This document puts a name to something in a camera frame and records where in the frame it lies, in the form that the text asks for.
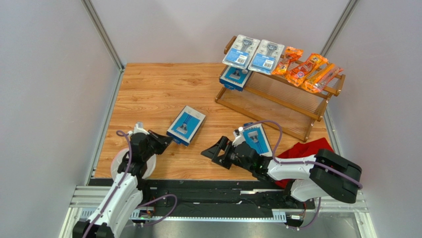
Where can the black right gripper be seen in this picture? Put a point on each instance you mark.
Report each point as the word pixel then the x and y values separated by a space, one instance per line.
pixel 228 155

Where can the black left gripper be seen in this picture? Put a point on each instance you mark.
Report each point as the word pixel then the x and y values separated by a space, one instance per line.
pixel 164 140

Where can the blue Harry's razor box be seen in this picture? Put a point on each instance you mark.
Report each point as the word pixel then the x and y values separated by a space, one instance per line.
pixel 234 78
pixel 186 125
pixel 256 138

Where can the clear blister razor pack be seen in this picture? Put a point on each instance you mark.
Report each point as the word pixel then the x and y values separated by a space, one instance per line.
pixel 266 57
pixel 241 52

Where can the orange Bic razor bag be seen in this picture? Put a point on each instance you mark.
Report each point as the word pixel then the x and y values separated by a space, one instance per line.
pixel 297 75
pixel 317 82
pixel 291 55

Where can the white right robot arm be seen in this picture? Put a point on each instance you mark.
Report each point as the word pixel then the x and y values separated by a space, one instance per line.
pixel 322 174

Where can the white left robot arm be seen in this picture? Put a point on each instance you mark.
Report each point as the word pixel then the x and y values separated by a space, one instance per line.
pixel 126 192

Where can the red cloth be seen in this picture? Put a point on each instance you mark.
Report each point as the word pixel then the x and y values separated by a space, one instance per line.
pixel 300 150

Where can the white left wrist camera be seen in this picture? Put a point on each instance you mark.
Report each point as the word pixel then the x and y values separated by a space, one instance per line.
pixel 139 128

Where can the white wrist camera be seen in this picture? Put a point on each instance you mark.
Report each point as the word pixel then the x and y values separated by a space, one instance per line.
pixel 239 137
pixel 139 128

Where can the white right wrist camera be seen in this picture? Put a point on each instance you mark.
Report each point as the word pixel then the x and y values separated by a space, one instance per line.
pixel 239 137

